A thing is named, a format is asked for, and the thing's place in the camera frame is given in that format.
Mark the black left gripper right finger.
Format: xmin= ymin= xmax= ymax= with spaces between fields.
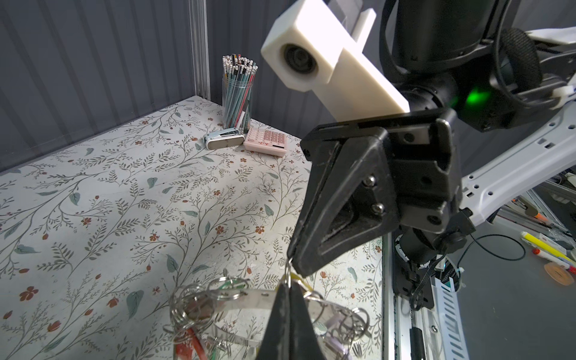
xmin=289 ymin=283 xmax=325 ymax=360

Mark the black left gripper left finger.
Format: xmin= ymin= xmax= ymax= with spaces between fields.
xmin=256 ymin=283 xmax=290 ymax=360

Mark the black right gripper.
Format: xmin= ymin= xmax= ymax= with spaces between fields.
xmin=287 ymin=108 xmax=462 ymax=277

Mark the large metal keyring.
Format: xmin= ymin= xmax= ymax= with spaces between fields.
xmin=165 ymin=268 xmax=370 ymax=359

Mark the yellow tagged key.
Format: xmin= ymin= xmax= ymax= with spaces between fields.
xmin=289 ymin=272 xmax=314 ymax=292

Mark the red tagged key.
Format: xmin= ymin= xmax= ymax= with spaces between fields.
xmin=175 ymin=328 xmax=208 ymax=360

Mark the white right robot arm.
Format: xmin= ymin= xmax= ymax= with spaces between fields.
xmin=287 ymin=1 xmax=575 ymax=276

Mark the pink calculator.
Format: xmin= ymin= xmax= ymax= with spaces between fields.
xmin=243 ymin=127 xmax=287 ymax=157

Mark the white blue stapler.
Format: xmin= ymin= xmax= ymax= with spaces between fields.
xmin=203 ymin=127 xmax=245 ymax=150

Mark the clear pencil cup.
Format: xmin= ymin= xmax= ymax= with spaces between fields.
xmin=222 ymin=54 xmax=259 ymax=134

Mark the yellow highlighter pen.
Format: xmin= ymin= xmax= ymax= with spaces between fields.
xmin=520 ymin=232 xmax=575 ymax=266

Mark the red marker pen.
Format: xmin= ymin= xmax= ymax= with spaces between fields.
xmin=532 ymin=248 xmax=576 ymax=275

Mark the white slotted cable duct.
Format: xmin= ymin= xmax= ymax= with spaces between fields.
xmin=433 ymin=278 xmax=470 ymax=360

